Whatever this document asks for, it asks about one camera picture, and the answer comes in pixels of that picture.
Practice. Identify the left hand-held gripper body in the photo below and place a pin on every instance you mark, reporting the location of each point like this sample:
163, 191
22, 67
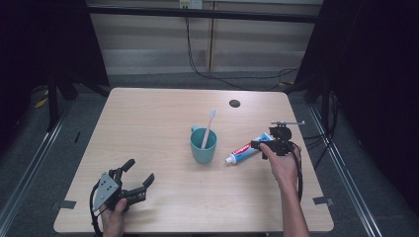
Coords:
105, 191

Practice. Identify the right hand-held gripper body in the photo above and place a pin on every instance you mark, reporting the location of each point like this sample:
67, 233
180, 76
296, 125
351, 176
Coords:
281, 140

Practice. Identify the toothpaste tube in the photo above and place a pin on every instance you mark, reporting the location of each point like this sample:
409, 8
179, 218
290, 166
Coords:
243, 152

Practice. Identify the pink toothbrush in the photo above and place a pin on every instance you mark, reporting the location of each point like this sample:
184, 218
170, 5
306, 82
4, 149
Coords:
208, 128

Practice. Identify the teal cup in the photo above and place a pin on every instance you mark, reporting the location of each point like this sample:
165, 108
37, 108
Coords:
202, 154

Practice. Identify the person's right hand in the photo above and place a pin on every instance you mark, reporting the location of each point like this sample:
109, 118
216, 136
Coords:
285, 168

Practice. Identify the person's left hand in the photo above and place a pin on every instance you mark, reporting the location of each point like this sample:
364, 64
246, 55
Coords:
113, 220

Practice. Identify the grey tape piece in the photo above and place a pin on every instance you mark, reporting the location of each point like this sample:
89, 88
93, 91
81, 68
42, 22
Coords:
323, 200
64, 204

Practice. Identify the dark round table grommet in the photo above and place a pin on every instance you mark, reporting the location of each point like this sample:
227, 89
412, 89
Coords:
234, 103

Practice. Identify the small black tape strip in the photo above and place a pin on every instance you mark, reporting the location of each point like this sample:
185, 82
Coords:
77, 137

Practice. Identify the black metal stand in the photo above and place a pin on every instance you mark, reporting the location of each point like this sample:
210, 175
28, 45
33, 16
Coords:
52, 105

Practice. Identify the black curtain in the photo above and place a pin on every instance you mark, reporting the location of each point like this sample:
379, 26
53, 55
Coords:
369, 82
42, 42

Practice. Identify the metal floor rail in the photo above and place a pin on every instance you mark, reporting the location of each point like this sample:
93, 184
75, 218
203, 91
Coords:
349, 177
29, 171

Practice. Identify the white wall socket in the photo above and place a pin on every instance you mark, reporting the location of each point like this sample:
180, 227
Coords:
192, 4

